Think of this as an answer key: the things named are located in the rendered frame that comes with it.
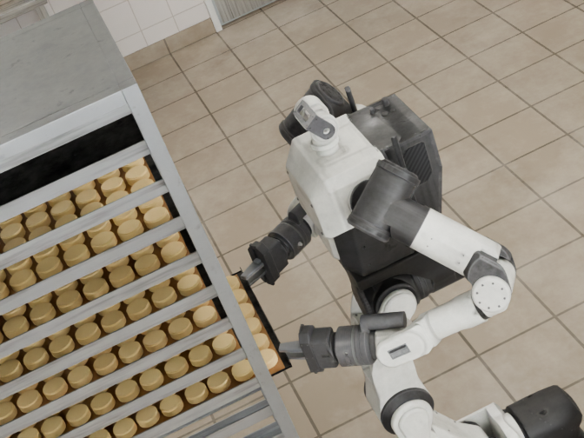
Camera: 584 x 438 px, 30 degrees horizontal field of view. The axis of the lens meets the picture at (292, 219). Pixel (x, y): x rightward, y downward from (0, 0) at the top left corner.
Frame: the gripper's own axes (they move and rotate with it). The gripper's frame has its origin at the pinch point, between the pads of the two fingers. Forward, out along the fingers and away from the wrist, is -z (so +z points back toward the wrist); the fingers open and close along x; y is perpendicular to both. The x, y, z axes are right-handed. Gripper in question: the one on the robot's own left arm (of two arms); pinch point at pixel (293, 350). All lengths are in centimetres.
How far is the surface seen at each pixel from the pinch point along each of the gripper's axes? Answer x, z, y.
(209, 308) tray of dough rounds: 19.1, -11.9, 4.9
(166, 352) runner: 18.2, -18.9, 16.3
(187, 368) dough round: 8.7, -19.2, 11.7
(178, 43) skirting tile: -104, -176, -367
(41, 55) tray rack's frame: 77, -30, -9
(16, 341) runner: 36, -40, 29
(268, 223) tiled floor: -107, -82, -187
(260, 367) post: 6.4, -3.4, 10.7
